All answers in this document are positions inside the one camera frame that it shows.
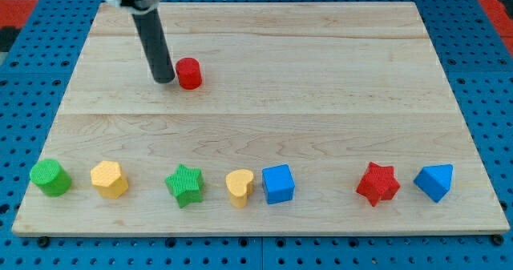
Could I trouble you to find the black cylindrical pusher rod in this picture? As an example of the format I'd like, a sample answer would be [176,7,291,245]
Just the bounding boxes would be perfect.
[132,9,175,83]

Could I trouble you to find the red cylinder block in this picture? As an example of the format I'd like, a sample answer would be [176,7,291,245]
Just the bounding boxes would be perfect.
[176,57,202,90]

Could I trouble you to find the yellow hexagon block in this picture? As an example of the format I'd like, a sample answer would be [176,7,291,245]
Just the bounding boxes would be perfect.
[91,160,129,199]

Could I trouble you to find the wooden board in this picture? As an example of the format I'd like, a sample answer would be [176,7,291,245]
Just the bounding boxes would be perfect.
[12,2,510,237]

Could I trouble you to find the green star block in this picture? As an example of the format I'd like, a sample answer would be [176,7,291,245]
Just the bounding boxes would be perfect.
[164,164,204,208]

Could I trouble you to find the yellow heart block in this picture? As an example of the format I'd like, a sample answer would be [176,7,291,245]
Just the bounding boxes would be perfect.
[225,169,254,208]

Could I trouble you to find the green cylinder block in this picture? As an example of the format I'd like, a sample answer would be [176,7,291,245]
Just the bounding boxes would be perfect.
[29,159,71,197]

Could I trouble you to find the blue cube block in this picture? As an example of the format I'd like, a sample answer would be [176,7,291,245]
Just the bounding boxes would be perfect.
[262,164,295,204]

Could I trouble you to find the red star block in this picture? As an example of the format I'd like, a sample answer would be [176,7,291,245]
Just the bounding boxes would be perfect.
[356,162,401,207]

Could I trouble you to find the blue triangle block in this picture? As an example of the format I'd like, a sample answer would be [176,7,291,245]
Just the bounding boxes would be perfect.
[414,164,454,203]

